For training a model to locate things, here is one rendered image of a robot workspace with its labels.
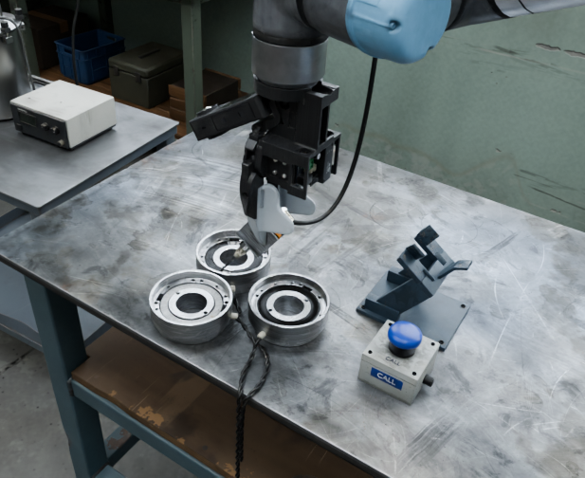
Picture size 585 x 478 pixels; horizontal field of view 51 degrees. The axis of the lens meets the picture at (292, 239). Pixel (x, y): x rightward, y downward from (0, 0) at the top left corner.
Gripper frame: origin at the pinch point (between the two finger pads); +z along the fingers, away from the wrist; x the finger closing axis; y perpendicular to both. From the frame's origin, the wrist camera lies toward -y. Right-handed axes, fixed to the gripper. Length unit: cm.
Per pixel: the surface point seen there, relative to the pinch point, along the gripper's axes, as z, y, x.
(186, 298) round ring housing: 10.9, -7.7, -6.5
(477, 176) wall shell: 72, -8, 161
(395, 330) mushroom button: 5.7, 19.1, -1.2
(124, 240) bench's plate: 12.9, -25.0, -0.2
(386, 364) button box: 8.6, 19.7, -3.9
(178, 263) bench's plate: 13.0, -15.0, 0.4
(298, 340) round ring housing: 11.3, 8.2, -4.2
